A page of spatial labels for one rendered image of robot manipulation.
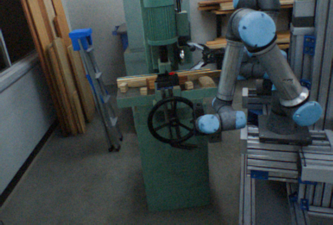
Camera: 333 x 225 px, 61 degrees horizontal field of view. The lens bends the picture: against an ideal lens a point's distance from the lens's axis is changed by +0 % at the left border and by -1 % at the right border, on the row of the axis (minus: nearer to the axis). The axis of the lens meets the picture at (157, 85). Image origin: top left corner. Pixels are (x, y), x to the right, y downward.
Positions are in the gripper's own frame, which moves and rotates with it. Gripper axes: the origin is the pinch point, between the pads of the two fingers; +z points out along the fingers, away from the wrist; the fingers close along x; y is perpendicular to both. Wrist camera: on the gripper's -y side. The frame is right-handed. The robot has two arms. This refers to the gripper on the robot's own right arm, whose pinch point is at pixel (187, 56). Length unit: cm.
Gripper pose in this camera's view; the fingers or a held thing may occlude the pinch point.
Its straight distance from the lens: 161.3
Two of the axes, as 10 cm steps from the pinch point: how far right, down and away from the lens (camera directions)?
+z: -9.9, 1.1, -0.3
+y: 0.6, 2.8, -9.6
